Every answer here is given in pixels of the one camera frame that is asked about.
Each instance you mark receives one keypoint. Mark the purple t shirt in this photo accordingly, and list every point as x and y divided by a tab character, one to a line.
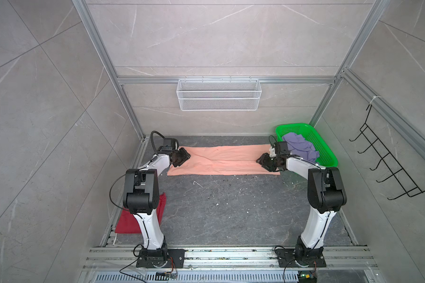
300	147

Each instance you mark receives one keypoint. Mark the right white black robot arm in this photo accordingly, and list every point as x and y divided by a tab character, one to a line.
326	195

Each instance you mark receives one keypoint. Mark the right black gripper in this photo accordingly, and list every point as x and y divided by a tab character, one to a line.
263	161

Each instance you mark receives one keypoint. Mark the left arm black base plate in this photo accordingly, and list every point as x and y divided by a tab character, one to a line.
173	259

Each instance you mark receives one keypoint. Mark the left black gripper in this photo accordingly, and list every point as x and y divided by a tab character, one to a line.
185	156

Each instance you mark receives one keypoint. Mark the salmon pink t shirt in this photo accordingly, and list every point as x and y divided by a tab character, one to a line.
223	160

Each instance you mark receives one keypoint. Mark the aluminium rail base frame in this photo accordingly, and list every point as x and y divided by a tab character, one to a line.
233	264

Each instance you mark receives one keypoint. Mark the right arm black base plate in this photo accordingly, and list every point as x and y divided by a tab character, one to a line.
291	257

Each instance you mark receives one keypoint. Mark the white wire mesh shelf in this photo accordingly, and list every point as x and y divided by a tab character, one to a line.
195	95

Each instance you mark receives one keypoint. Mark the black wire hook rack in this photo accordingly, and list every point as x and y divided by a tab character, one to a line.
386	157

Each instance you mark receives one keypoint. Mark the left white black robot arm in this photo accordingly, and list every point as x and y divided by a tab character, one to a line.
141	199

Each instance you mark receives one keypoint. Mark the folded dark red t shirt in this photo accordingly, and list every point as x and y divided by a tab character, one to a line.
127	224

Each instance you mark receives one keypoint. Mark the aluminium frame profiles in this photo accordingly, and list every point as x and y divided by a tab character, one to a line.
395	119

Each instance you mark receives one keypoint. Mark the green plastic laundry basket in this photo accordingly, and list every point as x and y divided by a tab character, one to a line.
326	156

